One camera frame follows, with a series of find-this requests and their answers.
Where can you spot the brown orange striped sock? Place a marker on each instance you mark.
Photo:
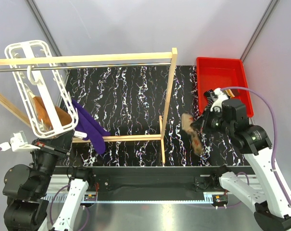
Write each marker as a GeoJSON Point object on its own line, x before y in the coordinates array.
{"type": "Point", "coordinates": [232, 93]}

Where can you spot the black marble pattern mat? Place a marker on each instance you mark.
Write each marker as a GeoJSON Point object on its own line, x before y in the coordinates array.
{"type": "Point", "coordinates": [129, 101]}

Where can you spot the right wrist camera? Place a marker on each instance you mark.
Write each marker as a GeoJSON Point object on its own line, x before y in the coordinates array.
{"type": "Point", "coordinates": [219, 96]}

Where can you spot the black striped sock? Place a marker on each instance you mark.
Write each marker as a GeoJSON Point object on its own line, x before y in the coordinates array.
{"type": "Point", "coordinates": [210, 97]}

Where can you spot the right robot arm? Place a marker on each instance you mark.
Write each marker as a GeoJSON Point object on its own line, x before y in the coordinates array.
{"type": "Point", "coordinates": [272, 207]}

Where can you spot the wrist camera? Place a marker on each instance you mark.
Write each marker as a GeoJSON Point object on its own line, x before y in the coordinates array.
{"type": "Point", "coordinates": [219, 96]}
{"type": "Point", "coordinates": [18, 143]}

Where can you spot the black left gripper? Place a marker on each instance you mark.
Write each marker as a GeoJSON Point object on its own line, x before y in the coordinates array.
{"type": "Point", "coordinates": [60, 144]}

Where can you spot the red plastic bin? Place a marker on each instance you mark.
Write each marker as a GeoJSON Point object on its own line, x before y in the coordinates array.
{"type": "Point", "coordinates": [215, 73]}

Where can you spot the white plastic clip hanger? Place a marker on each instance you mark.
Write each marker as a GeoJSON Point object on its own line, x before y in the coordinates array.
{"type": "Point", "coordinates": [40, 109]}

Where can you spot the beige argyle sock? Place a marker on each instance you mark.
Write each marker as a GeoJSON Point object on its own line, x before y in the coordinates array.
{"type": "Point", "coordinates": [186, 125]}

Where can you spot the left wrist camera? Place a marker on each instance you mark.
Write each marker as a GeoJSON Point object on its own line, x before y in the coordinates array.
{"type": "Point", "coordinates": [18, 143]}

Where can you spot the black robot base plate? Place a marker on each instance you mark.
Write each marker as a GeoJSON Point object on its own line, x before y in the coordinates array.
{"type": "Point", "coordinates": [154, 184]}

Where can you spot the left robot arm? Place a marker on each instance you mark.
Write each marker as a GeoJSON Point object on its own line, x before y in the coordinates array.
{"type": "Point", "coordinates": [26, 186]}

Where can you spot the purple sock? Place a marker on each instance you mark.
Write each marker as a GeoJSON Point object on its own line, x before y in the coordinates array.
{"type": "Point", "coordinates": [87, 124]}

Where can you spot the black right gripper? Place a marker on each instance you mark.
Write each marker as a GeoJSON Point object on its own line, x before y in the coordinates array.
{"type": "Point", "coordinates": [201, 123]}

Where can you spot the metal hanging rod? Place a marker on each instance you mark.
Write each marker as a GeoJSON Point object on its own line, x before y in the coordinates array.
{"type": "Point", "coordinates": [81, 67]}

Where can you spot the wooden clothes rack frame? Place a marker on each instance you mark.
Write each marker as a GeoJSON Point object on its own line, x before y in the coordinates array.
{"type": "Point", "coordinates": [101, 58]}

